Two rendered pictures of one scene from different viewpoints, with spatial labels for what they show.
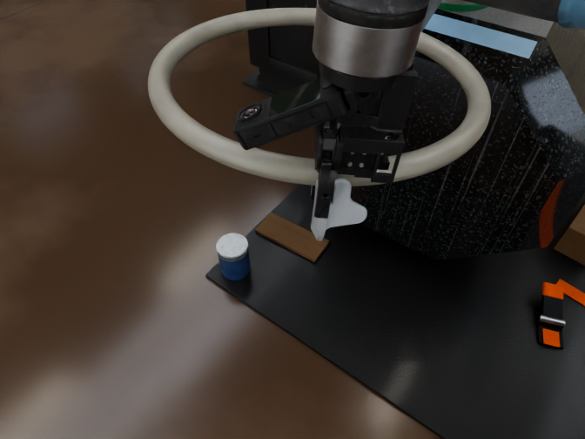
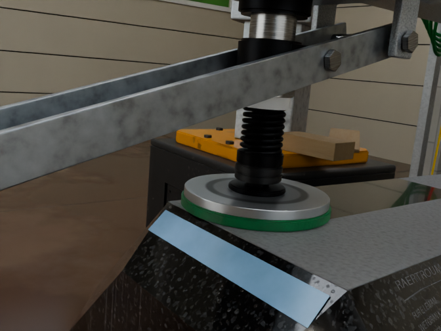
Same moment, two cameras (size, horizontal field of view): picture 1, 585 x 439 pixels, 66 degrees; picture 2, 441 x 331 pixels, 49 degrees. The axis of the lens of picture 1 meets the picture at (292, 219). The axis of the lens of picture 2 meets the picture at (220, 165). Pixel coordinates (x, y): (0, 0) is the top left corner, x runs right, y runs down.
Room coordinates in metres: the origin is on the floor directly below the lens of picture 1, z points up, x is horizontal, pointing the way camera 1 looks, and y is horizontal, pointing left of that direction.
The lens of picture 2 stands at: (0.46, -0.54, 1.00)
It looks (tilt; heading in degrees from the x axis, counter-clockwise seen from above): 11 degrees down; 17
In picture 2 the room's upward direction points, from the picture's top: 5 degrees clockwise
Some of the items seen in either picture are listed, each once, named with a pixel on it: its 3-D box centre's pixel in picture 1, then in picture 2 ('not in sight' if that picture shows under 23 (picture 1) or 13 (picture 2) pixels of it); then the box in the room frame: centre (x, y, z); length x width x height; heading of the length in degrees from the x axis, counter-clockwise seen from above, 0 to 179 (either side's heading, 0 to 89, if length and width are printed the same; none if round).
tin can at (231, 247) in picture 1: (233, 257); not in sight; (0.88, 0.19, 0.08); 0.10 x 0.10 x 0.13
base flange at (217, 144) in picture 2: not in sight; (270, 144); (2.08, -0.21, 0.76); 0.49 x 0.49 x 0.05; 53
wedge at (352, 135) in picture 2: not in sight; (344, 139); (2.12, -0.44, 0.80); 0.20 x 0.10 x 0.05; 4
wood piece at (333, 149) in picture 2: not in sight; (315, 145); (1.89, -0.38, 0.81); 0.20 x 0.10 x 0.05; 61
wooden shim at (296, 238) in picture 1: (292, 236); not in sight; (1.01, 0.00, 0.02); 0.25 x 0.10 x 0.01; 57
